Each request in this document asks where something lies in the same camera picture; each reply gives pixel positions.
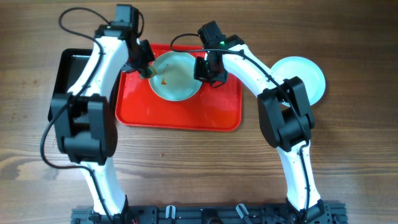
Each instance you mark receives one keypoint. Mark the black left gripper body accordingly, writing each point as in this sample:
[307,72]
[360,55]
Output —
[140,58]

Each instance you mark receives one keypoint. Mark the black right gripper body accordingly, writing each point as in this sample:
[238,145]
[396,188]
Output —
[205,71]

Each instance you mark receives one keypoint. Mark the green yellow sponge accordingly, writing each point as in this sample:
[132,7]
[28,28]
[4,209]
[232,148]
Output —
[148,72]

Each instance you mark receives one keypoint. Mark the white plate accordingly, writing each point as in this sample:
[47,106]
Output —
[309,72]
[174,80]

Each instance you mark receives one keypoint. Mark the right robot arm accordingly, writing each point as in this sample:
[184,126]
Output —
[285,115]

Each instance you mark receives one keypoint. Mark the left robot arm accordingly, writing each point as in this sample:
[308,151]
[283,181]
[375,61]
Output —
[81,133]

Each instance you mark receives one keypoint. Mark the black plastic tray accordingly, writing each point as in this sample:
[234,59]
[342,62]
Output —
[72,64]

